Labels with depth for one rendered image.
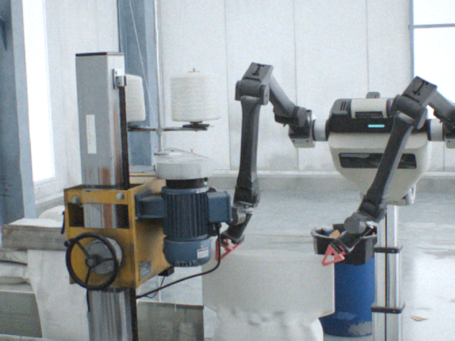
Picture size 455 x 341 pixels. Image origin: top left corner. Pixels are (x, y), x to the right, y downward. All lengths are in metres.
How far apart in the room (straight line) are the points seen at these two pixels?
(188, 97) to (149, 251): 0.51
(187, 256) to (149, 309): 0.94
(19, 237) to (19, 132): 5.34
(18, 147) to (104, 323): 6.12
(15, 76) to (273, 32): 4.05
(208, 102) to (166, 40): 9.00
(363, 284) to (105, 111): 2.88
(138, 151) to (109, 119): 9.09
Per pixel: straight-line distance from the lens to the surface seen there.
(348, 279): 4.92
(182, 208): 2.41
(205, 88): 2.51
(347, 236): 2.65
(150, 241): 2.56
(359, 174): 3.11
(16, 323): 3.70
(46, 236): 3.11
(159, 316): 3.34
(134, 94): 2.63
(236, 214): 2.65
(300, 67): 10.88
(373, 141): 3.01
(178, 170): 2.37
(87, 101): 2.44
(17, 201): 8.71
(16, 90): 8.44
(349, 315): 5.00
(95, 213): 2.47
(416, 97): 2.47
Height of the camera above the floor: 1.69
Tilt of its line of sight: 7 degrees down
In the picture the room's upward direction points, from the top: 2 degrees counter-clockwise
